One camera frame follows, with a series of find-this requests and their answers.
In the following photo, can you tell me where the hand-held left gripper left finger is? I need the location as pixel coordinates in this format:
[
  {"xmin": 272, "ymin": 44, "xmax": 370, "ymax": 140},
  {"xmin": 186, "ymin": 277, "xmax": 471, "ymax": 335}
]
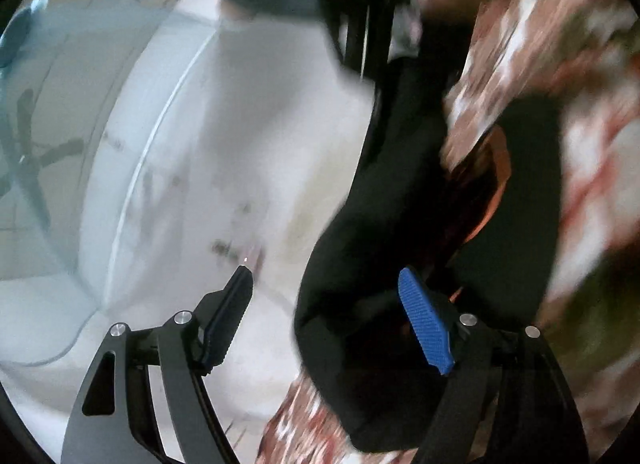
[{"xmin": 60, "ymin": 265, "xmax": 255, "ymax": 464}]

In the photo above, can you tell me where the black star-shaped stand base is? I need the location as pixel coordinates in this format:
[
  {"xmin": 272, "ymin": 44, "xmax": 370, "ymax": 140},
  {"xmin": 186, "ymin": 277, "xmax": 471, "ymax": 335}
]
[{"xmin": 0, "ymin": 88, "xmax": 86, "ymax": 232}]

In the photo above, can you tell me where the black garment with orange print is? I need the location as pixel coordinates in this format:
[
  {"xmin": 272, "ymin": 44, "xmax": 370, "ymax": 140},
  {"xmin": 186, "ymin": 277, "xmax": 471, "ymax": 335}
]
[{"xmin": 292, "ymin": 57, "xmax": 566, "ymax": 455}]

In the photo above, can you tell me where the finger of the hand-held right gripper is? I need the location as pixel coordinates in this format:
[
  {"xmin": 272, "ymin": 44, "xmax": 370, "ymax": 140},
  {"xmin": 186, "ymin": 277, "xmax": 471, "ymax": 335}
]
[{"xmin": 320, "ymin": 0, "xmax": 401, "ymax": 82}]

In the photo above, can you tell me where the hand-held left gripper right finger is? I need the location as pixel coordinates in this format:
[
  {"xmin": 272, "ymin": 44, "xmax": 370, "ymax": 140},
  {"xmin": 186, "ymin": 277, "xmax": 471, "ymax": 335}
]
[{"xmin": 397, "ymin": 267, "xmax": 584, "ymax": 464}]

